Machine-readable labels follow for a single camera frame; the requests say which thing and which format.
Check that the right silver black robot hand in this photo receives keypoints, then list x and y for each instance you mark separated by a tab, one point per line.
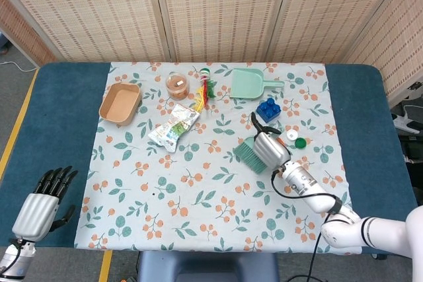
271	150

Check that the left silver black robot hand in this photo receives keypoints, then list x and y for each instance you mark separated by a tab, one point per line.
34	216

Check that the small mint green broom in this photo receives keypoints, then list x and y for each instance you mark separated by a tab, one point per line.
248	155

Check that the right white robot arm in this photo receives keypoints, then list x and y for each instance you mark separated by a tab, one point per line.
347	222

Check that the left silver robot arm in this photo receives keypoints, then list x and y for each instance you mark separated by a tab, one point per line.
13	262

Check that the white bottle cap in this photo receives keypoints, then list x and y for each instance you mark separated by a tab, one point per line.
291	135

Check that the green bottle cap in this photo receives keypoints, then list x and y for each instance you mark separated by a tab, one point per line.
300	143

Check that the blue toy building block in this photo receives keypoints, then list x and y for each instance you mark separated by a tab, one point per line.
269	113

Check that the mint green dustpan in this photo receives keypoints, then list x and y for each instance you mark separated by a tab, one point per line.
246	84

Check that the floral tablecloth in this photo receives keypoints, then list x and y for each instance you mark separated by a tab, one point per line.
198	179

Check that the colourful feather toy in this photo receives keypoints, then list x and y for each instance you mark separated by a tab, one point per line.
205	92

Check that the teal table cover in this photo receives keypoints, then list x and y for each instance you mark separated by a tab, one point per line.
56	123

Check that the crumpled white snack bag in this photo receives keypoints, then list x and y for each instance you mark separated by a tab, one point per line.
172	130

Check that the clear jar of rubber bands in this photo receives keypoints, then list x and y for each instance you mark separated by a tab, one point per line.
178	87

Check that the brown paper tray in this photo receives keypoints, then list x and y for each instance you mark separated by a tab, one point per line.
120	103

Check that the woven bamboo screen panel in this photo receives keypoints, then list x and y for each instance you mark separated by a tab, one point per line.
221	11
403	47
92	11
20	37
330	11

